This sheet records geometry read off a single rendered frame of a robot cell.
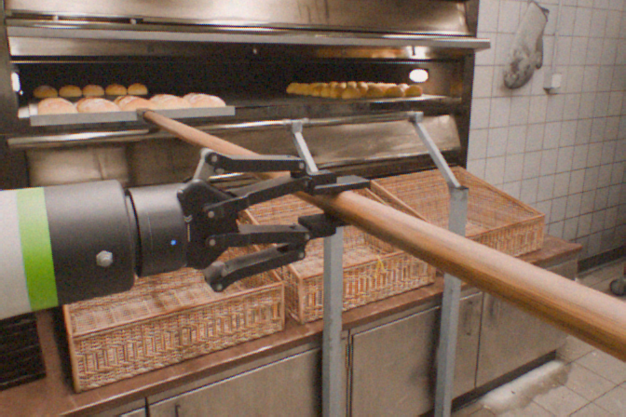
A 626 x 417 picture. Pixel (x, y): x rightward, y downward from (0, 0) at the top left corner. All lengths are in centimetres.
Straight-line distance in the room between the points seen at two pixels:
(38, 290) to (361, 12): 176
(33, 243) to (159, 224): 9
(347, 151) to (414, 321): 73
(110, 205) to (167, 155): 131
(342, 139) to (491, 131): 90
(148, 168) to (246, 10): 63
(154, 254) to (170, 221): 3
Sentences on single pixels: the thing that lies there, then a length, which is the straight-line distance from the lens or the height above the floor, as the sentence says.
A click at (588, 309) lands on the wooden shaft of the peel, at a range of 31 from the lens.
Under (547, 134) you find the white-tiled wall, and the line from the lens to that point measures 298.
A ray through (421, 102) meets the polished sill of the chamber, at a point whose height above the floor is 116.
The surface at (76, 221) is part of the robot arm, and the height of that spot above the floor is 122.
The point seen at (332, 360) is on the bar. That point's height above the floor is 51.
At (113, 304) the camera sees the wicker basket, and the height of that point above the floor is 59.
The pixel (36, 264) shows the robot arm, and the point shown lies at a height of 120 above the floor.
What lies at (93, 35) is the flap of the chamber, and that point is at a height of 141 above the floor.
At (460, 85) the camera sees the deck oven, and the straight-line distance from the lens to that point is 241.
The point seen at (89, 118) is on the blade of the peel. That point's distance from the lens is 143.
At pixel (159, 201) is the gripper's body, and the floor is 123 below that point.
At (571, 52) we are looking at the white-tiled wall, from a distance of 306.
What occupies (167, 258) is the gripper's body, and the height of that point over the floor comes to 118.
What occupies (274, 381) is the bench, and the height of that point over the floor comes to 46.
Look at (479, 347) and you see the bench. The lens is 203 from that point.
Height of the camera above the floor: 133
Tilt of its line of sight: 14 degrees down
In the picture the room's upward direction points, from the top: straight up
